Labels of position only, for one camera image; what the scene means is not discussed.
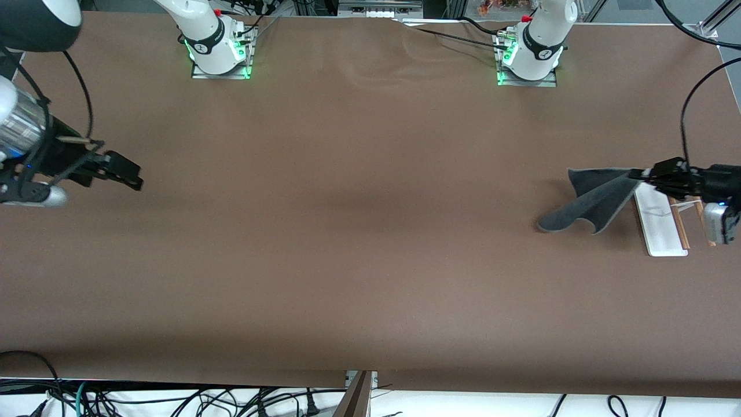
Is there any long black table cable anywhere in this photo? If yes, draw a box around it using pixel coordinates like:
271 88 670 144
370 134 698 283
394 19 513 50

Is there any grey towel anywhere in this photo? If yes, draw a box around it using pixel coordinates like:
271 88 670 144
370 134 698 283
537 167 644 236

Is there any aluminium frame profile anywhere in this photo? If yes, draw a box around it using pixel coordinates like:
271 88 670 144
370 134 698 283
698 0 741 39

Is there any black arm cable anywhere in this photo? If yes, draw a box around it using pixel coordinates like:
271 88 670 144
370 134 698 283
0 46 105 187
656 0 741 170

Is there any short black table cable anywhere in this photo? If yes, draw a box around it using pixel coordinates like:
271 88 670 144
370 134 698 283
460 16 510 36

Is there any white power strip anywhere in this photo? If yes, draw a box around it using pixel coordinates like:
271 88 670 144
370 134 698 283
339 0 423 19

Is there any black looping floor cable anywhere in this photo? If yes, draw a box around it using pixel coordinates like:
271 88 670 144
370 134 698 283
0 350 64 417

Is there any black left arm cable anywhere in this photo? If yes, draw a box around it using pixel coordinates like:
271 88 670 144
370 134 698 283
656 0 741 170

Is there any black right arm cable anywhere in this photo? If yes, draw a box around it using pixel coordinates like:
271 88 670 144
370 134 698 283
0 46 105 187

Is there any dark angled frame post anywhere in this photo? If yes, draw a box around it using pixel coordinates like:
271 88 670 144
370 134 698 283
333 371 378 417

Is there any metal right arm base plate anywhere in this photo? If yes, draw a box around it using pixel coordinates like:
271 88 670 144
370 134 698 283
190 25 256 81

